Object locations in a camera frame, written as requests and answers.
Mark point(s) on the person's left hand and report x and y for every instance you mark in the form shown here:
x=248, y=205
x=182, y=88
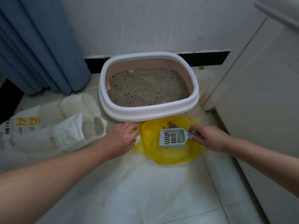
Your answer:
x=120, y=139

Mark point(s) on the person's right hand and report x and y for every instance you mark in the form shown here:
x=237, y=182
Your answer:
x=211, y=138

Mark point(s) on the person's right thumb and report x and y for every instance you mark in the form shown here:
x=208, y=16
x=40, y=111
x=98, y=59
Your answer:
x=195, y=136

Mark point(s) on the person's left fingers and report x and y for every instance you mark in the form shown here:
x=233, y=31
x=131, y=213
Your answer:
x=133, y=132

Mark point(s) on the grey plastic litter scoop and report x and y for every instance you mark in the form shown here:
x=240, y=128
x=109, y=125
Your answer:
x=174, y=137

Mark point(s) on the yellow plastic bag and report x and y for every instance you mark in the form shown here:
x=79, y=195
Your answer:
x=168, y=146

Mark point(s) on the person's left forearm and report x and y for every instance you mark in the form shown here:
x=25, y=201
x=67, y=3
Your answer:
x=51, y=181

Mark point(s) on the person's right forearm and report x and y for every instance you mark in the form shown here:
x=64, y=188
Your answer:
x=264, y=162

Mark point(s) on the litter clumps in scoop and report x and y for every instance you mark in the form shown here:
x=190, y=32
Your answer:
x=170, y=135

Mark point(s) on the litter clumps in bag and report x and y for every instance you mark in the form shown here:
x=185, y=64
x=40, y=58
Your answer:
x=172, y=125

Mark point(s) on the grey-brown cat litter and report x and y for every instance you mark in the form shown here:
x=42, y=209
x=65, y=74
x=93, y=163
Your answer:
x=148, y=87

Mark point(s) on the white and pink litter box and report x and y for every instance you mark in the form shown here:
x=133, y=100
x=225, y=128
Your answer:
x=148, y=86

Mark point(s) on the white translucent plastic sheet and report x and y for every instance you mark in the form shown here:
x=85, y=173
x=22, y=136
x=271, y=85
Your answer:
x=149, y=191

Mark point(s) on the white cabinet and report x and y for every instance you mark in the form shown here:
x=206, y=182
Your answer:
x=259, y=95

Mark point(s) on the black baseboard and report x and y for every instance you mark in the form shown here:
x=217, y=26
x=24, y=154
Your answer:
x=158, y=60

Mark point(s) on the white cat litter bag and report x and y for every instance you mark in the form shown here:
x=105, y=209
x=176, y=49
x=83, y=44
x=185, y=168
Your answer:
x=46, y=131

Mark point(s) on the blue curtain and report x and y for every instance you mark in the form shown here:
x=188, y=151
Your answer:
x=39, y=44

